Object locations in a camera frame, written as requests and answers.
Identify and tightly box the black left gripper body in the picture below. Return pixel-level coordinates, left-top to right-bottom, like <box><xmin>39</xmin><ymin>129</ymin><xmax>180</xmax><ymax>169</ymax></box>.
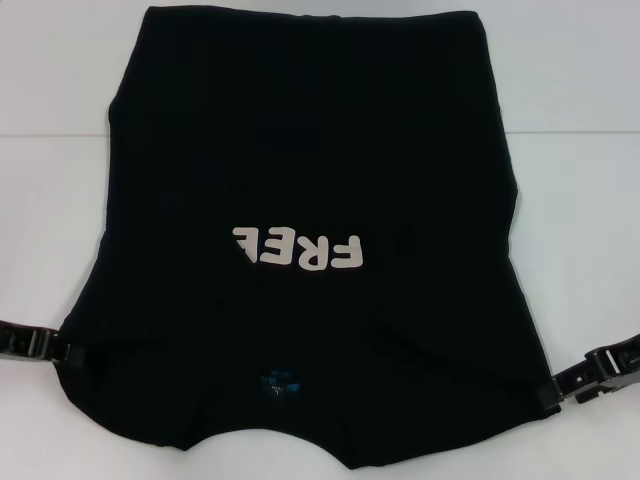
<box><xmin>0</xmin><ymin>319</ymin><xmax>54</xmax><ymax>364</ymax></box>

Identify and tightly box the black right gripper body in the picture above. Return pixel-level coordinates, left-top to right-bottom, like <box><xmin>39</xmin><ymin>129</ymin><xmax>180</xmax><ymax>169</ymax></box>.
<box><xmin>574</xmin><ymin>334</ymin><xmax>640</xmax><ymax>406</ymax></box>

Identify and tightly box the black shirt with FREE print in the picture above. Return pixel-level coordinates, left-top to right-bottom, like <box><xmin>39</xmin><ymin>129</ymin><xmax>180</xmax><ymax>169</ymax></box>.
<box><xmin>59</xmin><ymin>7</ymin><xmax>564</xmax><ymax>444</ymax></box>

